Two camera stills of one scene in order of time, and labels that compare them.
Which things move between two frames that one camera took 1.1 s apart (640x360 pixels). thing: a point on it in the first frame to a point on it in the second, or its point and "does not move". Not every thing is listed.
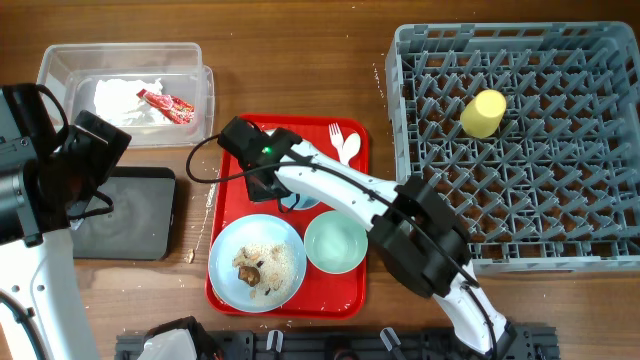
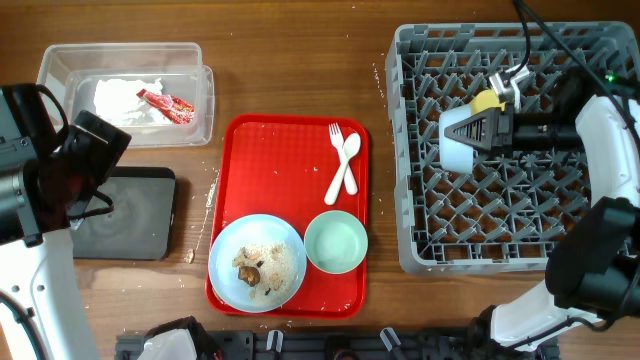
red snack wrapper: (172, 108) does not move
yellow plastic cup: (482, 114) does not move
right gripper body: (257, 185) to (505, 129)
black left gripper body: (89, 160) does not move
